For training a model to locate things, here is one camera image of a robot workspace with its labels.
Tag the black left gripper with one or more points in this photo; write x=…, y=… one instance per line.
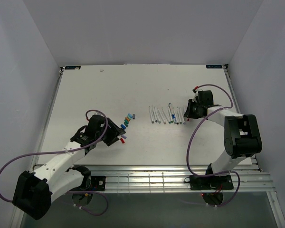
x=114, y=131

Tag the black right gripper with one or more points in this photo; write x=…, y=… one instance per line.
x=189, y=112

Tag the green capped white marker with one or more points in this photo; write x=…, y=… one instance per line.
x=180, y=115

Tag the black capped white marker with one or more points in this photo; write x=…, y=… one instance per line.
x=178, y=116

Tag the blue capped whiteboard marker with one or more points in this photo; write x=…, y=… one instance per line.
x=174, y=111

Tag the dark green capped marker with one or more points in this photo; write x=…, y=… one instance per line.
x=171, y=118

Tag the teal capped white marker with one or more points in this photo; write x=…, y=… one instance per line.
x=165, y=116

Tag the orange capped white marker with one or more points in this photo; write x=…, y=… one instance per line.
x=163, y=116

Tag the mint capped white marker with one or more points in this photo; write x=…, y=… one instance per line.
x=158, y=116

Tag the grey white marker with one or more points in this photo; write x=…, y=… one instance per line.
x=151, y=115

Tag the light blue white marker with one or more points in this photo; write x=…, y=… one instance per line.
x=154, y=114

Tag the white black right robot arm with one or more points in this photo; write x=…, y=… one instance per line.
x=221, y=166

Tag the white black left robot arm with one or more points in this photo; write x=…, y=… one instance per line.
x=37, y=190

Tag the blue label sticker right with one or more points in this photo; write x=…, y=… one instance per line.
x=214, y=66

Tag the blue label sticker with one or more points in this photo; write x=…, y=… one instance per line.
x=214, y=66
x=72, y=67

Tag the blue label sticker left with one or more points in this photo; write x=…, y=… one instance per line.
x=72, y=67

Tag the right aluminium side rail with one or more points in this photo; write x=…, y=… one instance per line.
x=242, y=137

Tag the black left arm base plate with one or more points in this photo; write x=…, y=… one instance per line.
x=96, y=183

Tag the aluminium frame rail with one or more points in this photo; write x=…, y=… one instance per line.
x=172, y=179

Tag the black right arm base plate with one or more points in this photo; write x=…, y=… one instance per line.
x=210, y=183

